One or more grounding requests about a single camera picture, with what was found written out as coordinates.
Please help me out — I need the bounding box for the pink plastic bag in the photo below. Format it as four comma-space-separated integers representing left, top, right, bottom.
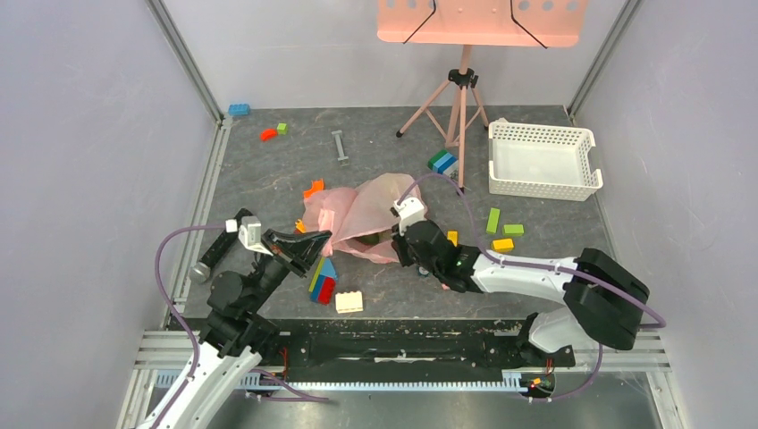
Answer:
302, 173, 414, 264

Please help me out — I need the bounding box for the multicolour stacked brick block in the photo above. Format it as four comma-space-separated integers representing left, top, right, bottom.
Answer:
308, 257, 338, 306

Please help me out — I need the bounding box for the white plastic basket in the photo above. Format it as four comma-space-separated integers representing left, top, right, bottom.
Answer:
488, 118, 603, 202

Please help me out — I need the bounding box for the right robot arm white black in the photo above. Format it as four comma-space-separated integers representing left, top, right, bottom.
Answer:
392, 221, 650, 365

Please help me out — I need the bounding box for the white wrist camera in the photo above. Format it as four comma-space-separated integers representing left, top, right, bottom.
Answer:
391, 197, 426, 236
225, 215, 273, 256

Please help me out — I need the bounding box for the purple cable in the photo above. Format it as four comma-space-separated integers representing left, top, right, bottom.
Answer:
147, 222, 330, 429
398, 172, 668, 404

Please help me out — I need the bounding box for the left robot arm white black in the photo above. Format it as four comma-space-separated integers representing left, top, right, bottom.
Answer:
141, 226, 332, 428

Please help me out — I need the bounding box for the green blue grey brick stack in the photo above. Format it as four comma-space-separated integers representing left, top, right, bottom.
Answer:
427, 149, 459, 180

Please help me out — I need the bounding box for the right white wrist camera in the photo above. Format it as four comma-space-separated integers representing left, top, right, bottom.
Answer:
391, 197, 426, 236

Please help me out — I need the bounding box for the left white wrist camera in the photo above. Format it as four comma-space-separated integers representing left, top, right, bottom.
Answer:
225, 215, 273, 256

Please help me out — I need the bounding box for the blue toy brick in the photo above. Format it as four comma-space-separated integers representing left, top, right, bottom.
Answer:
227, 103, 250, 117

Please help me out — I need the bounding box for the orange curved toy piece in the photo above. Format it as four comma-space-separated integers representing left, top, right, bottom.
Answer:
303, 179, 325, 200

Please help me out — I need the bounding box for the red arch toy brick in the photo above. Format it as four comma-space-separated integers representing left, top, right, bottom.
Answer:
259, 129, 279, 141

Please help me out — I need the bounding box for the grey toy bar piece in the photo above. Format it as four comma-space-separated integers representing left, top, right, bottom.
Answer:
332, 130, 350, 166

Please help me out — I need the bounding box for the yellow orange toy car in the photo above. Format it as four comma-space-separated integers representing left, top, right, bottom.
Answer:
295, 219, 307, 233

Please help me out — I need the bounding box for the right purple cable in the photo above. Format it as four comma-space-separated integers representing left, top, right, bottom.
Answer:
398, 172, 668, 404

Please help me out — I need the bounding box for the yellow curved toy brick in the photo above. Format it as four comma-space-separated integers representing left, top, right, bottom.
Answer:
446, 230, 459, 246

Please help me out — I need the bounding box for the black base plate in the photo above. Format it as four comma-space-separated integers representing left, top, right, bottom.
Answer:
261, 318, 576, 383

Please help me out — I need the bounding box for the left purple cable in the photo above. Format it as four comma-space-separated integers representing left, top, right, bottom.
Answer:
147, 222, 330, 429

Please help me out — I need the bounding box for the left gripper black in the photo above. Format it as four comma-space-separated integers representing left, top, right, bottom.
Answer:
246, 227, 333, 312

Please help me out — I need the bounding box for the pink music stand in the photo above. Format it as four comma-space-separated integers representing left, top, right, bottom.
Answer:
376, 0, 588, 189

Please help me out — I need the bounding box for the green fake fruit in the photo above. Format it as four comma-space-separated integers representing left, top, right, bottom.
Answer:
356, 232, 384, 246

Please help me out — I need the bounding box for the long light green brick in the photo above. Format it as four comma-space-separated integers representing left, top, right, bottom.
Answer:
485, 207, 501, 235

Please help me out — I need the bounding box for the cream white toy brick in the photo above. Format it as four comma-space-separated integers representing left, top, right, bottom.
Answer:
334, 291, 364, 314

